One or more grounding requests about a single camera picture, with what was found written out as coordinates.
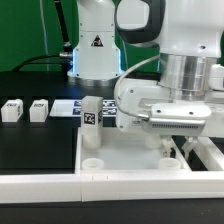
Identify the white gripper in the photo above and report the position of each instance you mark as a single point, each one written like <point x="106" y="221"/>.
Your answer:
<point x="144" y="106"/>

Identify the white square tabletop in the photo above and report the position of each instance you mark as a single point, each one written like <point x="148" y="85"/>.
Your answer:
<point x="119" y="152"/>

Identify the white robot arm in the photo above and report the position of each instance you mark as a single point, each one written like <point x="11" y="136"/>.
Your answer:
<point x="188" y="99"/>

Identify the white marker sheet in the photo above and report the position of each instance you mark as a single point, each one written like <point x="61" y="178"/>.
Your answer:
<point x="72" y="108"/>

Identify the white L-shaped obstacle wall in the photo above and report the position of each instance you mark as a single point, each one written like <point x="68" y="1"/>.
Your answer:
<point x="173" y="179"/>

